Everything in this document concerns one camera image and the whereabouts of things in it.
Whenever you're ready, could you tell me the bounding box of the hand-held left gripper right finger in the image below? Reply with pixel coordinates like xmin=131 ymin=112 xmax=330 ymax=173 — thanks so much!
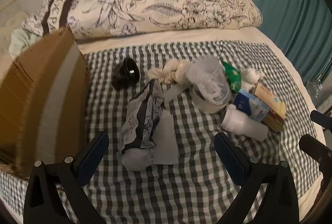
xmin=214 ymin=132 xmax=308 ymax=224

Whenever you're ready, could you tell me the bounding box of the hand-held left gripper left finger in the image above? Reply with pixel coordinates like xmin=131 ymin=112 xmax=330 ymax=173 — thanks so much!
xmin=23 ymin=131 xmax=110 ymax=224

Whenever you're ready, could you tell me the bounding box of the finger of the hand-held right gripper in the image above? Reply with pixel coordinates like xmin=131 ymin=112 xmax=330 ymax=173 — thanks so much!
xmin=310 ymin=110 xmax=332 ymax=131
xmin=298 ymin=134 xmax=332 ymax=178

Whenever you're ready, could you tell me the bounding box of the yellow medicine box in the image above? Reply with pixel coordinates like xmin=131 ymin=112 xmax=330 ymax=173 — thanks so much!
xmin=250 ymin=83 xmax=286 ymax=132

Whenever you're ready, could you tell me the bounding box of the wide tape roll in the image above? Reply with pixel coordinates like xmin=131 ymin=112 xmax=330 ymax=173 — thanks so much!
xmin=190 ymin=84 xmax=231 ymax=114

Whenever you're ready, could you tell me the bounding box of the printed bag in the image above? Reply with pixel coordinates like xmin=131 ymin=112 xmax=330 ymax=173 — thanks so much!
xmin=118 ymin=79 xmax=166 ymax=171

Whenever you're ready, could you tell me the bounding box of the brown cardboard box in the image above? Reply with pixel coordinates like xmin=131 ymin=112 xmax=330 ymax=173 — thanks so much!
xmin=0 ymin=28 xmax=90 ymax=178

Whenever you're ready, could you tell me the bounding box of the small black container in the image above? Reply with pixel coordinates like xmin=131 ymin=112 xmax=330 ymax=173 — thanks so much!
xmin=112 ymin=57 xmax=140 ymax=91

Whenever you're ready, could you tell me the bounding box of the clear plastic bottle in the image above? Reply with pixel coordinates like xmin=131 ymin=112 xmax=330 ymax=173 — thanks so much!
xmin=306 ymin=79 xmax=325 ymax=103

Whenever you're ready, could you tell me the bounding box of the white plastic bottle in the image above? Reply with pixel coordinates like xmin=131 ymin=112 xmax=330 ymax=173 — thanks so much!
xmin=220 ymin=105 xmax=269 ymax=141

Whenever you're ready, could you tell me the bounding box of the grey checked blanket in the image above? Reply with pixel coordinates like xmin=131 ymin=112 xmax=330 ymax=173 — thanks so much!
xmin=0 ymin=40 xmax=318 ymax=224

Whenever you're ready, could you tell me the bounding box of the blue tissue packet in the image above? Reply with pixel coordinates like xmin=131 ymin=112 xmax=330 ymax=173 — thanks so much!
xmin=233 ymin=89 xmax=270 ymax=122

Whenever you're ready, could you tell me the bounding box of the white paper sheet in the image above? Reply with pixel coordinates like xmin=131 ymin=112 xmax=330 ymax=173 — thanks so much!
xmin=153 ymin=110 xmax=179 ymax=165

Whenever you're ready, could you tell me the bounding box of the white crumpled tissue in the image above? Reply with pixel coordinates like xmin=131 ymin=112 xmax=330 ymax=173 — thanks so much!
xmin=241 ymin=67 xmax=265 ymax=84

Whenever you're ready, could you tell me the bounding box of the green patterned sachet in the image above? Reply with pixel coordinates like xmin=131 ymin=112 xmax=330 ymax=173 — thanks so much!
xmin=222 ymin=61 xmax=243 ymax=92

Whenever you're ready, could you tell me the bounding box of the white plastic stick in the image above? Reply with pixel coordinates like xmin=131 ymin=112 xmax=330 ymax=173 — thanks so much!
xmin=166 ymin=84 xmax=190 ymax=102

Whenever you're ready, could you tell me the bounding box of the clear plastic cup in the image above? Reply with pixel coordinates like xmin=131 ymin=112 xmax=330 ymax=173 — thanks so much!
xmin=187 ymin=56 xmax=232 ymax=105

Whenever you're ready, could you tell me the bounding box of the cream fabric scrunchie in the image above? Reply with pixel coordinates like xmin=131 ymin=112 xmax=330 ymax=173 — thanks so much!
xmin=148 ymin=60 xmax=194 ymax=84

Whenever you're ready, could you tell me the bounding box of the bed with white sheet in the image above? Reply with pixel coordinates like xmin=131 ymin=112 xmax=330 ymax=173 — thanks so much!
xmin=0 ymin=26 xmax=330 ymax=224

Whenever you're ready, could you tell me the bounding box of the mint green towel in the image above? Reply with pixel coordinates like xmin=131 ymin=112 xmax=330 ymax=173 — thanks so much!
xmin=9 ymin=28 xmax=39 ymax=58

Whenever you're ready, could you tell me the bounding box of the floral printed duvet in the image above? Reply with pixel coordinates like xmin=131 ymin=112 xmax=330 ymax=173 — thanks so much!
xmin=22 ymin=0 xmax=263 ymax=39

